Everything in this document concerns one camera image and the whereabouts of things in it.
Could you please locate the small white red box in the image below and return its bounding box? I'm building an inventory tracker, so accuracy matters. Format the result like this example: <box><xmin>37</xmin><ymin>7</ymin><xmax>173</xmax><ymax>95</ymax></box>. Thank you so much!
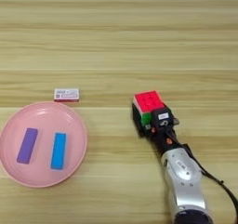
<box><xmin>53</xmin><ymin>87</ymin><xmax>80</xmax><ymax>103</ymax></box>

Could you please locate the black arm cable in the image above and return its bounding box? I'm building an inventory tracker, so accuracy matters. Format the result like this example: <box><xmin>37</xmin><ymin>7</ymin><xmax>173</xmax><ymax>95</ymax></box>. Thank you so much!
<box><xmin>181</xmin><ymin>143</ymin><xmax>238</xmax><ymax>217</ymax></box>

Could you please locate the Rubik's cube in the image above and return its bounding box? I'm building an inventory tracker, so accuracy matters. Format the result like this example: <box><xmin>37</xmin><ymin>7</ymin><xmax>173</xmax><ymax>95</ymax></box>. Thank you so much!
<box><xmin>132</xmin><ymin>89</ymin><xmax>167</xmax><ymax>127</ymax></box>

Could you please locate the blue rectangular block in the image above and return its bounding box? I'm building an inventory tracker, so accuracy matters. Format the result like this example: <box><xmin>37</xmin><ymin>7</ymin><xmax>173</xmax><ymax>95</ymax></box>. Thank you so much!
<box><xmin>50</xmin><ymin>132</ymin><xmax>68</xmax><ymax>171</ymax></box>

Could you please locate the pink round plate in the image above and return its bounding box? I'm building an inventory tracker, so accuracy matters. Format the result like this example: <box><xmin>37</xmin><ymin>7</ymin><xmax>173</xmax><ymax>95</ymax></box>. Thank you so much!
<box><xmin>0</xmin><ymin>101</ymin><xmax>88</xmax><ymax>189</ymax></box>

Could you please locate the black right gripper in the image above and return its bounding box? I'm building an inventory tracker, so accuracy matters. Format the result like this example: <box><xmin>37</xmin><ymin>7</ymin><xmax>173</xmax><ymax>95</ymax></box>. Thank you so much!
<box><xmin>131</xmin><ymin>103</ymin><xmax>181</xmax><ymax>154</ymax></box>

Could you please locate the purple rectangular block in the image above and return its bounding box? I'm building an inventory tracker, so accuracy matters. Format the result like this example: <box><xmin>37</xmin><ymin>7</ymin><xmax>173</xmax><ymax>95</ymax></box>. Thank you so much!
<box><xmin>16</xmin><ymin>127</ymin><xmax>39</xmax><ymax>165</ymax></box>

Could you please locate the black box with white label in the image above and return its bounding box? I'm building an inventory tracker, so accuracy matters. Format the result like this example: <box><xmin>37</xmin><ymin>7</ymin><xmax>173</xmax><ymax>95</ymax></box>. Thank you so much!
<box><xmin>150</xmin><ymin>107</ymin><xmax>174</xmax><ymax>130</ymax></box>

